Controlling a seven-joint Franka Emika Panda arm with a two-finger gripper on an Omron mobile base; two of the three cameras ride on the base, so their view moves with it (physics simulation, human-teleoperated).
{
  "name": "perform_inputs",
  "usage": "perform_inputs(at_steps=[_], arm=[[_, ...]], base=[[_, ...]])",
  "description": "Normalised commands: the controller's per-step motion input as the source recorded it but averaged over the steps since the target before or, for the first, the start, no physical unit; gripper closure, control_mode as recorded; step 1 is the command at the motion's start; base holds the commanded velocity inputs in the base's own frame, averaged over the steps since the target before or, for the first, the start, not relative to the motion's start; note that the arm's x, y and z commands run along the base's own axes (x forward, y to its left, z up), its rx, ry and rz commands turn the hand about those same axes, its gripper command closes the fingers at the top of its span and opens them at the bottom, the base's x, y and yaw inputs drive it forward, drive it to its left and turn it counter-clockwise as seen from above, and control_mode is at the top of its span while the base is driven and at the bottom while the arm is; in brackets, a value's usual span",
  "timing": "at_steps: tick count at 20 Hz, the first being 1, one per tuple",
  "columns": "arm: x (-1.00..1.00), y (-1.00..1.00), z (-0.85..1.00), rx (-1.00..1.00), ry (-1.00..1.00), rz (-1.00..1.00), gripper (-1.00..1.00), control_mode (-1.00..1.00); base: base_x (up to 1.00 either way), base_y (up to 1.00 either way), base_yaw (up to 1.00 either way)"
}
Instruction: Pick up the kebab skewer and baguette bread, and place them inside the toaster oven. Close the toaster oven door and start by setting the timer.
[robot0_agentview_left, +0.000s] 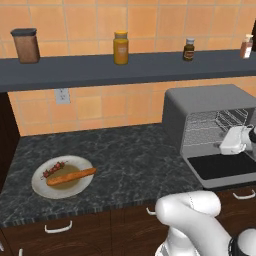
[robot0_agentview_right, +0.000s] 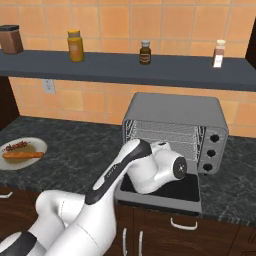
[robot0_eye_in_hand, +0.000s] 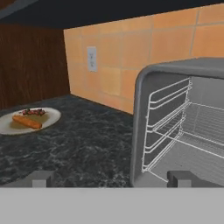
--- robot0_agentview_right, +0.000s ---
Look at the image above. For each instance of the dark grey wall shelf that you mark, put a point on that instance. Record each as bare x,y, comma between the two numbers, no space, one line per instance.
133,70

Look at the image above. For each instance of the black toaster oven knob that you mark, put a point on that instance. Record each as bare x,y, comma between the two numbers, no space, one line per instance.
215,137
207,167
211,153

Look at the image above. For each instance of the red kebab skewer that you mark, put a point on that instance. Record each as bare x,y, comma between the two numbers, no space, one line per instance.
16,145

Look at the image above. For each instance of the dark wood wall cupboard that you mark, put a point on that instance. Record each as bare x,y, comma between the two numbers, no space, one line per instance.
252,46

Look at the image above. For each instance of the dark wood drawer front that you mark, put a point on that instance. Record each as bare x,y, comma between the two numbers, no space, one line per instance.
206,240
20,213

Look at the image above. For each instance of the toaster oven glass door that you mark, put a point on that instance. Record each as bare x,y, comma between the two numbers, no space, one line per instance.
186,193

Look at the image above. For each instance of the red and white spice shaker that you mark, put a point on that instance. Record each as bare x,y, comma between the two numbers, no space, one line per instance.
218,55

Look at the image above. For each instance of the yellow mustard bottle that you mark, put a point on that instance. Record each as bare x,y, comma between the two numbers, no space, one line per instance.
75,46

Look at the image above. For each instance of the brown jar with black lid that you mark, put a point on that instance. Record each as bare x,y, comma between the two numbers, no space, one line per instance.
10,39

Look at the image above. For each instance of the white round plate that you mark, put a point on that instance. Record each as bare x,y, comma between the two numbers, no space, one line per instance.
38,146

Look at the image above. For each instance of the silver toaster oven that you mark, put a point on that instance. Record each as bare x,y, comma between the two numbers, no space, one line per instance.
176,110

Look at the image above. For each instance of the small dark brown jar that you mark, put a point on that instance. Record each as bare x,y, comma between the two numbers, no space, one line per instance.
145,53

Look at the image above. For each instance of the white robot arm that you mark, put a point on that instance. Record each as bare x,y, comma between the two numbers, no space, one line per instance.
96,213

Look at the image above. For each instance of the dark wood tall cupboard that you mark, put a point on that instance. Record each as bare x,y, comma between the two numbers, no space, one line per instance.
6,103

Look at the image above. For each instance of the orange baguette bread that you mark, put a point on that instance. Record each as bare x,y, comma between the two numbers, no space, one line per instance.
23,155

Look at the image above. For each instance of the dark wood cupboard door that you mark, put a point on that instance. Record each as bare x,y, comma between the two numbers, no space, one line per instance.
246,241
125,216

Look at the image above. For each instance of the white wall socket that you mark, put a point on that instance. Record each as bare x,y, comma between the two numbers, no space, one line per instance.
49,86

